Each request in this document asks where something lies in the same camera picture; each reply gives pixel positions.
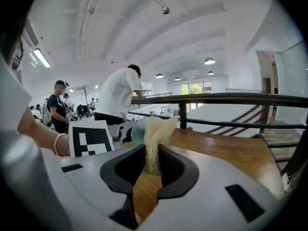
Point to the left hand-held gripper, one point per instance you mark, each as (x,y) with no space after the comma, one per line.
(91,138)

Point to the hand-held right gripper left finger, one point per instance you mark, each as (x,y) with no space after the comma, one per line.
(96,194)

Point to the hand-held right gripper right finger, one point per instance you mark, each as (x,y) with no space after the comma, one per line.
(211,196)

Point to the green dimpled glass cup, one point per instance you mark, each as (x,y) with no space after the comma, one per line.
(139,131)

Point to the beige loofah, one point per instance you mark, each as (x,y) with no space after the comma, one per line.
(154,133)

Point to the person's left forearm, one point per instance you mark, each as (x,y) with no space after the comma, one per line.
(38,133)

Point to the person's white shirt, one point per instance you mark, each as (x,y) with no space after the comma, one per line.
(12,100)

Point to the fluorescent ceiling light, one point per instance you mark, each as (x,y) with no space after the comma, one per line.
(42,58)

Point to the large window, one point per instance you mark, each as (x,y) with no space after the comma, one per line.
(196,88)

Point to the person's head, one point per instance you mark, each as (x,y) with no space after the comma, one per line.
(18,56)

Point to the wooden door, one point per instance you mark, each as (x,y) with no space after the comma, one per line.
(267,90)

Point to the air conditioner vent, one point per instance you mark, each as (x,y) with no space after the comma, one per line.
(31,34)

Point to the silver ceiling spotlight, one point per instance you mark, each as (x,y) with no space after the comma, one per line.
(166,10)

